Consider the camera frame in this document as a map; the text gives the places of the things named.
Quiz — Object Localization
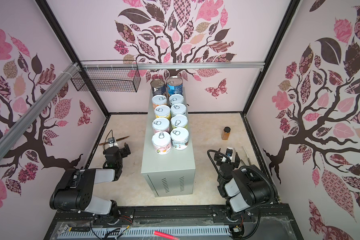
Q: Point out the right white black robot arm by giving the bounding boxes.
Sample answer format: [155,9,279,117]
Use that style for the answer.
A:
[210,151,278,220]

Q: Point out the metal tongs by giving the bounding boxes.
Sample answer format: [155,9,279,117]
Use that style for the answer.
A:
[241,146,252,166]

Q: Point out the amber jar black lid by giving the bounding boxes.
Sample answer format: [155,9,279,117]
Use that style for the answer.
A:
[222,127,231,141]

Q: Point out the copper table knife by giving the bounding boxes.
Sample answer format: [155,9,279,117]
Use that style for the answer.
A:
[98,136,130,146]

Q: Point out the black wire basket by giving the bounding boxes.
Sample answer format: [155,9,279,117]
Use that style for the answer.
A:
[71,61,141,93]

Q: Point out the pink cartoon label can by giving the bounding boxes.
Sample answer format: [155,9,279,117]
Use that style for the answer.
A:
[152,131,172,155]

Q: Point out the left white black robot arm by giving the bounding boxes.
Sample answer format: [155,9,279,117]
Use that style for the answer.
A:
[50,143,131,223]

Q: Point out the horizontal aluminium bar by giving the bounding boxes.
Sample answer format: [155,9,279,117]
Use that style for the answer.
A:
[82,62,265,70]

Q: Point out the grey metal cabinet counter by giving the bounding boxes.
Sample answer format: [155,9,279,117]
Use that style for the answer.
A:
[141,100,196,197]

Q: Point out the white can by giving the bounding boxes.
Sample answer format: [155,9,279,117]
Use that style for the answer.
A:
[171,104,187,117]
[170,128,189,150]

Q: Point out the patterned can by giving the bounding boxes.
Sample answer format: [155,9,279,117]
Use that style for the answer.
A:
[169,94,184,107]

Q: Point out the dark label tin can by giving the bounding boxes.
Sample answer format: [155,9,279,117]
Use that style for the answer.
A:
[151,79,166,96]

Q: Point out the blue label tin can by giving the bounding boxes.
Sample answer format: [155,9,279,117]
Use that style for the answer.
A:
[167,76,183,96]

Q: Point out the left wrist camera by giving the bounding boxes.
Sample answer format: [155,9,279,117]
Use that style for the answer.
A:
[108,137,118,148]

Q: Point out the green label tin can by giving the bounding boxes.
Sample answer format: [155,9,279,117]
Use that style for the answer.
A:
[171,114,188,129]

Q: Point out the diagonal aluminium bar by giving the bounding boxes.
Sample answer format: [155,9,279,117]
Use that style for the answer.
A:
[0,63,80,161]

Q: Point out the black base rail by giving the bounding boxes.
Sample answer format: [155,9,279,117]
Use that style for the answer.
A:
[44,204,303,240]

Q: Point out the yellow label tin can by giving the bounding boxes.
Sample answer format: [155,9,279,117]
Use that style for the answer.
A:
[154,105,171,120]

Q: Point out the orange label can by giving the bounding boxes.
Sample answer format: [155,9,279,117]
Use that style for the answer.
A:
[152,95,168,109]

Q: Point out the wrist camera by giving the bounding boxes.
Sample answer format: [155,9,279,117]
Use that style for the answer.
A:
[108,137,118,148]
[225,147,236,160]

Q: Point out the white slotted cable duct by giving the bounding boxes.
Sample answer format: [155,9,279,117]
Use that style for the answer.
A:
[57,225,231,240]

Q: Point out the pink marker pen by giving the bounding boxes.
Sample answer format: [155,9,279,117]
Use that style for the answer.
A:
[154,231,180,240]

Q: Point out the pink label tin can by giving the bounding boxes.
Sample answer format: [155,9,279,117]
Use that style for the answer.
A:
[152,118,170,134]

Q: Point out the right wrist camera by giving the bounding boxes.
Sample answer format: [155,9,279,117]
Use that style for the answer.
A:
[225,147,236,160]

